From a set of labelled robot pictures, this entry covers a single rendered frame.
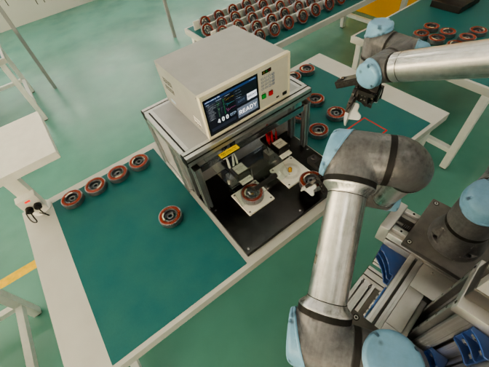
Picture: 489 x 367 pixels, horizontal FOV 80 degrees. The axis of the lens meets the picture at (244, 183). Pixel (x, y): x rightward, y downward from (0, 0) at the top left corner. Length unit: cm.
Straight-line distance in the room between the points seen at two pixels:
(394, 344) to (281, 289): 139
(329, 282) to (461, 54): 54
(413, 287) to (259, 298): 113
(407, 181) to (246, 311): 149
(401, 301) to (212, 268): 70
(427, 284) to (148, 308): 100
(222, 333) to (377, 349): 141
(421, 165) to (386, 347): 37
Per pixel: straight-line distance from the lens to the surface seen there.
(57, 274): 160
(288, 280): 205
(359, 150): 68
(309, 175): 141
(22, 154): 144
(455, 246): 105
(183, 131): 130
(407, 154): 69
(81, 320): 145
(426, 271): 115
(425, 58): 83
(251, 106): 127
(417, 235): 109
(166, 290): 132
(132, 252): 146
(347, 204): 67
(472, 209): 94
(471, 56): 79
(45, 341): 246
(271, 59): 126
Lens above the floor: 192
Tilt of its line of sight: 51 degrees down
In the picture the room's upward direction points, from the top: 10 degrees counter-clockwise
